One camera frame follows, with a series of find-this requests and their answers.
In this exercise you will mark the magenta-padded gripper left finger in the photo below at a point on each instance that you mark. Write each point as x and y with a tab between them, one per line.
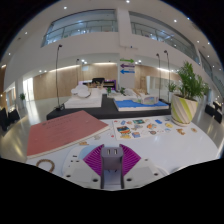
80	171

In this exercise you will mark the black display platform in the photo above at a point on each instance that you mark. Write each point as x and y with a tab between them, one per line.
106	108

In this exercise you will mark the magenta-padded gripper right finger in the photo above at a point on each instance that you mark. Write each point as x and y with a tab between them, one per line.
145	171

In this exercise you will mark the black piano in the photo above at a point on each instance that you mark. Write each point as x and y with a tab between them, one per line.
100	81

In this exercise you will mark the palm in striped pot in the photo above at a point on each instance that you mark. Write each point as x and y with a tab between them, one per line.
185	106

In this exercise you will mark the purple arrow sign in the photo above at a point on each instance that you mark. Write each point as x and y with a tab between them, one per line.
127	66

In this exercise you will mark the white architectural model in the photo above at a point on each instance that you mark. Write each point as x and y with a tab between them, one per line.
83	96

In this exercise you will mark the blue-based architectural model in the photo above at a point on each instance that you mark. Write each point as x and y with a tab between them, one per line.
141	103

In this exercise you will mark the round tan sticker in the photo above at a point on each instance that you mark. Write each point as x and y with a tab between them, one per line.
194	130

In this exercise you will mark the green arrow sign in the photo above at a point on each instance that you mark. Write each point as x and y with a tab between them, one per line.
127	60

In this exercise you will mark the small grey charger block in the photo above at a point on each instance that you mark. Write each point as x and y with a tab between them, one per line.
112	163

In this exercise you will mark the blue arrow sign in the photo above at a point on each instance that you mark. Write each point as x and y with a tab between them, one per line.
127	71

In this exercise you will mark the colourful sticker sheet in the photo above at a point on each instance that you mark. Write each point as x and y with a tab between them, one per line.
141	128

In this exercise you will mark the black cloth covered table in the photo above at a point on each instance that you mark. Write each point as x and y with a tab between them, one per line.
213	111

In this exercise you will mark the small distant potted plant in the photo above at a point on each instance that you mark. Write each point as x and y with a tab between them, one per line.
22	97

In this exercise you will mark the pink flat board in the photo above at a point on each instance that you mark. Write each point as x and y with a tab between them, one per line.
63	131

